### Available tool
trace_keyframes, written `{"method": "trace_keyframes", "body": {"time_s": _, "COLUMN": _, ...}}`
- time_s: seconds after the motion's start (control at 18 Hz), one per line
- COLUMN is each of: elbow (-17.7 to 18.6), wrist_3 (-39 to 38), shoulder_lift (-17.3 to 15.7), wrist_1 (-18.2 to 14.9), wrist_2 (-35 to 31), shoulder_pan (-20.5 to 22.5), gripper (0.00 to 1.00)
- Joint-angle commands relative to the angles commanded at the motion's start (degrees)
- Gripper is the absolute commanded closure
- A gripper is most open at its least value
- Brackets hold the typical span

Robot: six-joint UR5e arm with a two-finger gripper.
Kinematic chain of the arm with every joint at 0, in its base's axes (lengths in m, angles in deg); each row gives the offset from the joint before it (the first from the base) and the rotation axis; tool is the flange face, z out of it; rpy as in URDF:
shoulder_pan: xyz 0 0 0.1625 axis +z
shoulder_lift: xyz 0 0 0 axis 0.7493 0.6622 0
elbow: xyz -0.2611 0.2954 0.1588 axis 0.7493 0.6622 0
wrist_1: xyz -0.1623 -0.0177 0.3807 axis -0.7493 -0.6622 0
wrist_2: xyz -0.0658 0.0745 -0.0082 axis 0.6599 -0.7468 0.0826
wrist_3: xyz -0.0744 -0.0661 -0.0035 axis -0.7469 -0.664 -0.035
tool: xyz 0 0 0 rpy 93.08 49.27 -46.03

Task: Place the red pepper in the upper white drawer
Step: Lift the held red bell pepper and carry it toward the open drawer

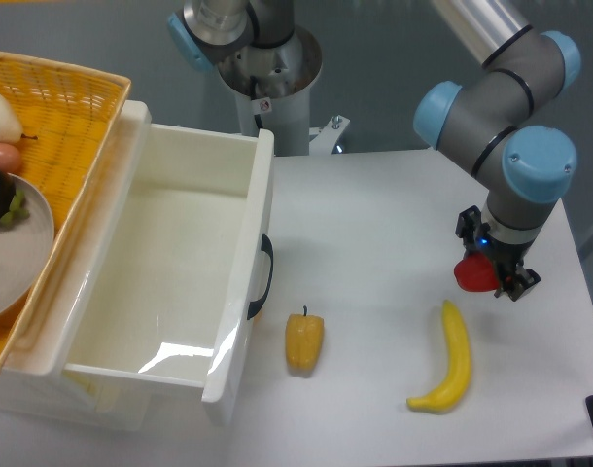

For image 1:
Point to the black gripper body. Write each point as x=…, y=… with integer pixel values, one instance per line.
x=504, y=258

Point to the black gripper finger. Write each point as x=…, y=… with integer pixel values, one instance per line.
x=515, y=283
x=468, y=223

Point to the red bell pepper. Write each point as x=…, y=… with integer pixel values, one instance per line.
x=474, y=273

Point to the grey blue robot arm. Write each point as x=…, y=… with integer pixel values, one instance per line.
x=482, y=128

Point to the yellow bell pepper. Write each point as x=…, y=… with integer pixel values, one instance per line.
x=304, y=336

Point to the white drawer cabinet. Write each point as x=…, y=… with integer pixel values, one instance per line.
x=34, y=378

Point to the open white upper drawer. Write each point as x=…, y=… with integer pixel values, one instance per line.
x=168, y=311

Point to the yellow banana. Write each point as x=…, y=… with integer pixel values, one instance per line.
x=451, y=390

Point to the yellow wicker basket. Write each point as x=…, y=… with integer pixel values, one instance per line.
x=71, y=109

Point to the grey plate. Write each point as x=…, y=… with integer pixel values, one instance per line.
x=25, y=246

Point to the white pear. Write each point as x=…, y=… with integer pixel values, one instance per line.
x=11, y=129

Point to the black drawer handle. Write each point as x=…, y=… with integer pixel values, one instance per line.
x=265, y=270

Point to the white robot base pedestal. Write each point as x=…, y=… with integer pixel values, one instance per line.
x=271, y=89

